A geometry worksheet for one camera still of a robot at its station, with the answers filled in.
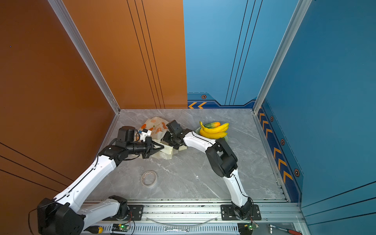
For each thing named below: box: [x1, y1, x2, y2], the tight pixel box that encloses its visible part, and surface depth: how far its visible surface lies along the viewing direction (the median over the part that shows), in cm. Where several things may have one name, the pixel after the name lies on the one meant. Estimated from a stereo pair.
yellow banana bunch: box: [199, 120, 230, 140], surface depth 96 cm
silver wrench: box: [164, 227, 191, 234], surface depth 71 cm
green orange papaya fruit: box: [203, 121, 221, 129], surface depth 101 cm
